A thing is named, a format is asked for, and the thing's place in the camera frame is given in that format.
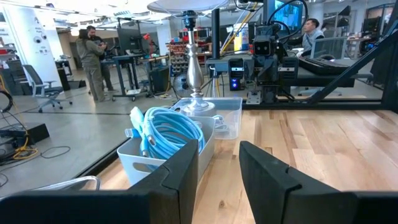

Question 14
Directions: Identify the black desk pole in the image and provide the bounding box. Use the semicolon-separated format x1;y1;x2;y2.
211;8;221;60

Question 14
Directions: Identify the floor fan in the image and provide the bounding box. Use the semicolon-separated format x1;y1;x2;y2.
172;73;192;99

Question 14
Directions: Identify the person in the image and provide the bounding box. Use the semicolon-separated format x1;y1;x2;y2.
300;17;326;58
75;28;108;103
86;25;118;93

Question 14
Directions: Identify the yellow and white wire bundle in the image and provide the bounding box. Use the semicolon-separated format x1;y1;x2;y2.
219;1;259;55

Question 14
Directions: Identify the dark background monitor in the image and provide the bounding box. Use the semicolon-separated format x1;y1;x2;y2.
117;27;144;55

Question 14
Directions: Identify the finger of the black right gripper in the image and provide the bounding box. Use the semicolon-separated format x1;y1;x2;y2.
264;60;277;83
253;60;266;83

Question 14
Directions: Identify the mesh office chair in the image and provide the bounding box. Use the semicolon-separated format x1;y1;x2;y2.
310;36;348;60

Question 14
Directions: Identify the parts bin shelf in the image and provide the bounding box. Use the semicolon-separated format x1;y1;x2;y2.
167;42;190;74

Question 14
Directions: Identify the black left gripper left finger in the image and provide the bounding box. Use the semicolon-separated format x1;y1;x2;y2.
127;139;200;224

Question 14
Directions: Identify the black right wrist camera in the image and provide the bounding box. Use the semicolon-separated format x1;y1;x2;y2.
252;34;274;57

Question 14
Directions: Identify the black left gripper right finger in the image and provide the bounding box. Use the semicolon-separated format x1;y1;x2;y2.
238;140;358;224

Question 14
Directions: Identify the silver lamp with white shade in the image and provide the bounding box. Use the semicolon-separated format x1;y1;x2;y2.
146;0;231;118

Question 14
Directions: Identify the yellow floor cable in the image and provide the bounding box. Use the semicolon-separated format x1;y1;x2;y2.
12;136;40;161

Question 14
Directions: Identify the black computer desk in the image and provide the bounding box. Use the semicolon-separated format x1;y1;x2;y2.
206;54;374;97

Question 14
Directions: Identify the black diagonal strut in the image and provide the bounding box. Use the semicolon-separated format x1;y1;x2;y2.
306;29;398;105

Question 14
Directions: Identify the black keyboard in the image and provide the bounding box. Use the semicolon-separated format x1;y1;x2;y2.
298;57;349;75

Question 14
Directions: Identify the grey office chair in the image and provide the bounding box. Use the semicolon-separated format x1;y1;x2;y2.
21;64;74;113

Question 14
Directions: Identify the black box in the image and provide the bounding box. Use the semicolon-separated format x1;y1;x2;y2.
0;123;50;147

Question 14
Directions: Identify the computer monitor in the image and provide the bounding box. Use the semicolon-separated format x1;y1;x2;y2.
273;0;304;32

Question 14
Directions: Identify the black standing desk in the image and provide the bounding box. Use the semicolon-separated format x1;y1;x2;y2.
110;54;170;102

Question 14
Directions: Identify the light blue cable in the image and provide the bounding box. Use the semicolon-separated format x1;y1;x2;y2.
125;106;206;171

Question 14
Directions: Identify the clear plastic bin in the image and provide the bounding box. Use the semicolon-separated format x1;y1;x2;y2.
170;96;243;140
29;175;102;191

